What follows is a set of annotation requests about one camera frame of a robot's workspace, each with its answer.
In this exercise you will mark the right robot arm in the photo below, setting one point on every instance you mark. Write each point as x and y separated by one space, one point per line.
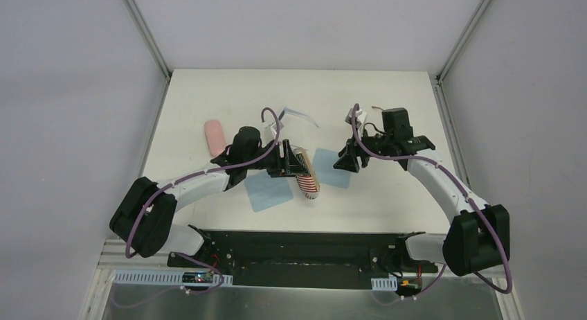
478 235

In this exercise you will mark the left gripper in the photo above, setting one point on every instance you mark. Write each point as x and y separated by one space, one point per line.
282 158

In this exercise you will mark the pink glasses case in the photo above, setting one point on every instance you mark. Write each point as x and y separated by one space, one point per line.
215 137

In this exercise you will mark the right white cable duct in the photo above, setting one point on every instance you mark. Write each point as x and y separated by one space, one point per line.
387 284

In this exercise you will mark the white frame sunglasses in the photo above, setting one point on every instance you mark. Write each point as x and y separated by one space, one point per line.
287 111

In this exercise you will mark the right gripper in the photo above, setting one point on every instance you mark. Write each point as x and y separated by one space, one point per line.
349 162

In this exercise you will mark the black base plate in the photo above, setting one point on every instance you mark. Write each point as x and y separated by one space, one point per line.
347 261

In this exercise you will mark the blue cleaning cloth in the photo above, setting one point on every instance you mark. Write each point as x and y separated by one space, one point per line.
265 192
323 163

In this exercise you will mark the left white cable duct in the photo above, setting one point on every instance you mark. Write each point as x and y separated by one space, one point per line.
196 278

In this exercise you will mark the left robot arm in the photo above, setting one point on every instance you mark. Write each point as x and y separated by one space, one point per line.
144 218

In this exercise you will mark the white cable duct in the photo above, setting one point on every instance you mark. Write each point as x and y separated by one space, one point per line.
387 284
196 278

